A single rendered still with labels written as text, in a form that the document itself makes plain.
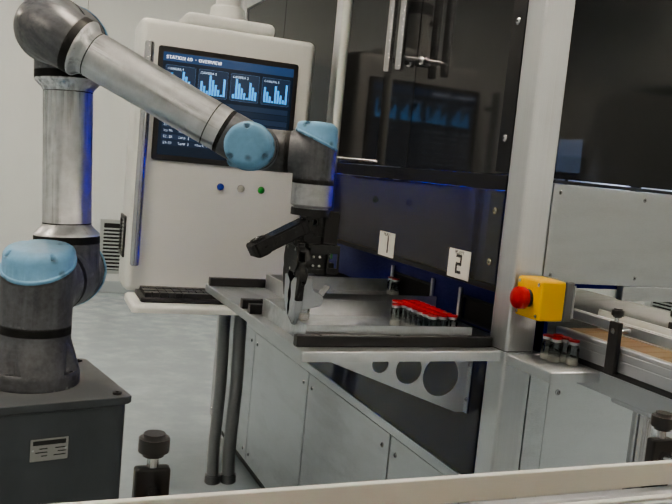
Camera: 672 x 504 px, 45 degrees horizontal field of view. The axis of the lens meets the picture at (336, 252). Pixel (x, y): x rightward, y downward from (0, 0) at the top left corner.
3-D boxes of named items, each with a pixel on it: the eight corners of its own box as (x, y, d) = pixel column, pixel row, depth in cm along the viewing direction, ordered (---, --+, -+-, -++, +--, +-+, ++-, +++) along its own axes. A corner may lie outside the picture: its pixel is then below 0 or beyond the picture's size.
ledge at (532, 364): (566, 363, 155) (567, 353, 155) (612, 382, 143) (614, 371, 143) (505, 363, 149) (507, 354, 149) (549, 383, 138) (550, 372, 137)
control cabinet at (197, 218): (276, 286, 258) (298, 38, 250) (294, 297, 240) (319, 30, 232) (114, 280, 240) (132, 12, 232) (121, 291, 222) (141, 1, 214)
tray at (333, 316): (408, 317, 178) (410, 301, 177) (470, 345, 154) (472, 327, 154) (261, 314, 165) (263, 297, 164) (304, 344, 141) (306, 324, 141)
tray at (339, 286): (386, 291, 214) (388, 278, 213) (435, 311, 190) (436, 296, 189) (265, 288, 200) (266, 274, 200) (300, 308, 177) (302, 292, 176)
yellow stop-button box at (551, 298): (545, 314, 150) (550, 276, 149) (570, 322, 143) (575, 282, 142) (511, 313, 147) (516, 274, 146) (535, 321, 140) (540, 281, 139)
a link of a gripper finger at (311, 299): (323, 328, 145) (327, 277, 144) (292, 327, 143) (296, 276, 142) (316, 324, 148) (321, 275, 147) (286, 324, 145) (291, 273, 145)
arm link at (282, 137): (224, 121, 136) (288, 127, 136) (233, 125, 147) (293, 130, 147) (220, 167, 137) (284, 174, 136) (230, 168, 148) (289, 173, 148)
